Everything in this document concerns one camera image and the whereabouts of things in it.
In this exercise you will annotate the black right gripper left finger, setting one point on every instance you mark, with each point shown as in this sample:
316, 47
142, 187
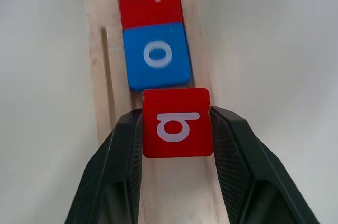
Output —
111, 171

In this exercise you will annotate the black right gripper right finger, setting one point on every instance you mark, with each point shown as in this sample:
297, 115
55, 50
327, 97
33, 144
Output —
248, 171

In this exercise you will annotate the wooden letter tray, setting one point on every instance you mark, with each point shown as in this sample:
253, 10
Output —
105, 81

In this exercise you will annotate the red letter block b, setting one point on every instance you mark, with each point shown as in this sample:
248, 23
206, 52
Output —
177, 123

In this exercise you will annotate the blue letter block o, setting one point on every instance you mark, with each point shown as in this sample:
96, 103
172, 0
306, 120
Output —
157, 56

